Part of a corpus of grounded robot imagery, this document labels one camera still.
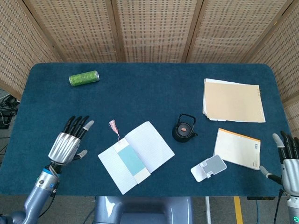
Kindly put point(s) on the beige loose-leaf paper stack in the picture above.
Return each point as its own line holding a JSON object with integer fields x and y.
{"x": 233, "y": 102}

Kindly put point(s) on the white table leg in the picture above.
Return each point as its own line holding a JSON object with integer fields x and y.
{"x": 208, "y": 210}

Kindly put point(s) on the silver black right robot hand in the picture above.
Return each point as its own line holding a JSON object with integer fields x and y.
{"x": 290, "y": 172}

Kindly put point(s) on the green drink can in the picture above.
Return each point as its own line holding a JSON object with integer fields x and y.
{"x": 84, "y": 78}

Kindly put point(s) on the white phone stand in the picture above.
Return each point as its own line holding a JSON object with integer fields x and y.
{"x": 201, "y": 172}

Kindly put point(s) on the dark blue table cover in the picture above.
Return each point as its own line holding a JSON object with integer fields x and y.
{"x": 140, "y": 98}

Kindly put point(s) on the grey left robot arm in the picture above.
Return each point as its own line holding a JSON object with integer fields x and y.
{"x": 37, "y": 196}

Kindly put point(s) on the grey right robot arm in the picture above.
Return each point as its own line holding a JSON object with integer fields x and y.
{"x": 293, "y": 210}

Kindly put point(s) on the cream and teal tasselled bookmark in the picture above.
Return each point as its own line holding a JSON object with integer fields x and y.
{"x": 130, "y": 159}

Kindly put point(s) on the open lined notebook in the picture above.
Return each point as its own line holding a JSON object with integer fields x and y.
{"x": 156, "y": 144}

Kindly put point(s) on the grey-blue robot torso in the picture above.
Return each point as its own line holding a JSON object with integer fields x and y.
{"x": 140, "y": 210}

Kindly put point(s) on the woven wooden folding screen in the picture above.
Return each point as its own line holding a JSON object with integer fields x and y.
{"x": 154, "y": 28}

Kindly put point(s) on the cream notepad with orange edge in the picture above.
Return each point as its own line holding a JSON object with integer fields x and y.
{"x": 238, "y": 149}

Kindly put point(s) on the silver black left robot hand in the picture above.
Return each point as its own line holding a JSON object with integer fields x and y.
{"x": 64, "y": 148}

